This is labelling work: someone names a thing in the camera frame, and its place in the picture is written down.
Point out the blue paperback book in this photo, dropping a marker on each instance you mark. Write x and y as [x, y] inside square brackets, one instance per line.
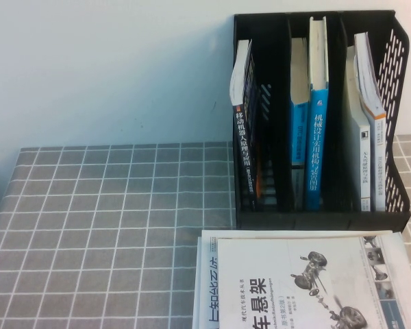
[298, 137]

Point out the black robotics book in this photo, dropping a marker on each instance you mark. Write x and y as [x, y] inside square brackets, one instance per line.
[246, 144]

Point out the white car suspension book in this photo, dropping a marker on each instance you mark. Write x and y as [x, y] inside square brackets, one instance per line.
[294, 274]

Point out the white book with orange band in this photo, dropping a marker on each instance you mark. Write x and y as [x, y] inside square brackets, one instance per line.
[378, 154]

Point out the yellow-green mechanical devices book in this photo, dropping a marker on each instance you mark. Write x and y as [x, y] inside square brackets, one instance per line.
[316, 137]

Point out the white book with blue lettering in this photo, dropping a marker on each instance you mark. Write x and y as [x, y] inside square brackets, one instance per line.
[207, 274]

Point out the black plastic book stand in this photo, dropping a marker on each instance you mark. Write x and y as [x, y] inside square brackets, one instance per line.
[335, 219]

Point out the white thin book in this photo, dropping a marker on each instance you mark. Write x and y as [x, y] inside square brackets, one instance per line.
[359, 137]

